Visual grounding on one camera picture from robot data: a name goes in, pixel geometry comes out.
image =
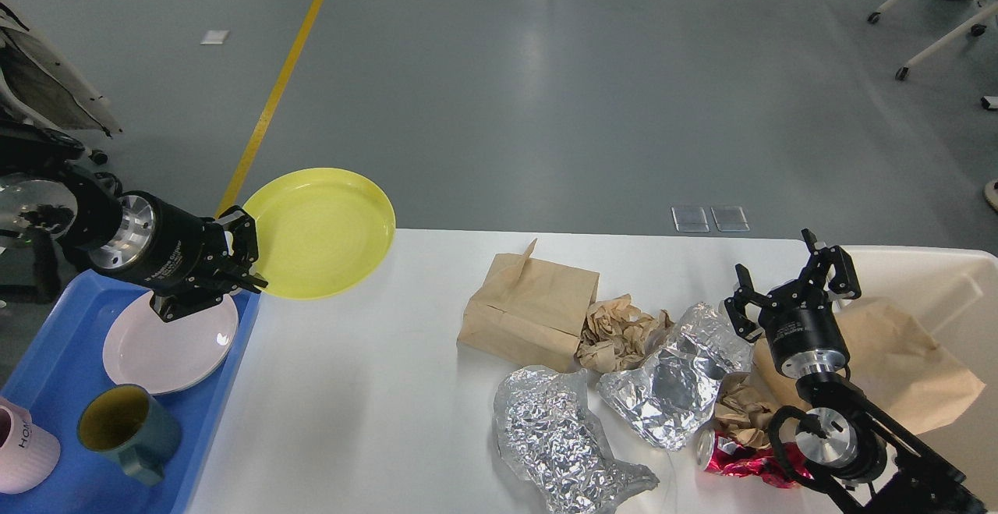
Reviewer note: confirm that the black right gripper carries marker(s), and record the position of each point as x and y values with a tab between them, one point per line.
803	335

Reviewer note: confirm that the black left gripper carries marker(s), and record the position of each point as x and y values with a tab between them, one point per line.
189	263

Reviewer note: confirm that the yellow plastic plate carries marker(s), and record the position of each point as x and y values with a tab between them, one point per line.
320	231

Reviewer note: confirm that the dark green mug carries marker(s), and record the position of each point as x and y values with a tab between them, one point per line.
126	426

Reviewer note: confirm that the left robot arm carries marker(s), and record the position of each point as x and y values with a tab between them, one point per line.
49	200

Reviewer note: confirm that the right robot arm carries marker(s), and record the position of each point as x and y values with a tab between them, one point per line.
842	445

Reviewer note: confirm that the pink plate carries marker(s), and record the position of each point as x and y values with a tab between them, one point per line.
167	357

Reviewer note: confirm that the brown paper bag right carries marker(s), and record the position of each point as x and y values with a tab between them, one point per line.
902	369

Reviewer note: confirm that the brown paper bag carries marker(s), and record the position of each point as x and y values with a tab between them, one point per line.
902	369
530	312

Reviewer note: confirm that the small crumpled brown paper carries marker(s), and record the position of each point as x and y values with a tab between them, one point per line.
743	412

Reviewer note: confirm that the crumpled aluminium foil upper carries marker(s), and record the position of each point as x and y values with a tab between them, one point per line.
671	394

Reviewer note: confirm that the crumpled aluminium foil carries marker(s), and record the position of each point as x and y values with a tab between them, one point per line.
547	435
671	394

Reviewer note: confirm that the white plastic bin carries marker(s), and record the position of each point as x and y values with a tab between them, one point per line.
953	295

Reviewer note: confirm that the crushed red can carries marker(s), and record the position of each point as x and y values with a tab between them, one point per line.
716	453

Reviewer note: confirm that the crumpled brown paper ball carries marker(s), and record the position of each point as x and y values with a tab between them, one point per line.
618	336

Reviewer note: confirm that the blue plastic tray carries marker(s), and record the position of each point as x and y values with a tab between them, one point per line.
60	373

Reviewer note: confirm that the pink mug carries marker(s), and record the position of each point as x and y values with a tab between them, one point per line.
29	453

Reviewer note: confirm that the brown paper bag left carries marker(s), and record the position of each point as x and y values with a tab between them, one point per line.
530	312

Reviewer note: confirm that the crumpled aluminium foil lower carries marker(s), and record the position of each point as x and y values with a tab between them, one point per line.
547	435

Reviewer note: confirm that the white chair base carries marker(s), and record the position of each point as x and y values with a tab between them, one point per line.
929	27

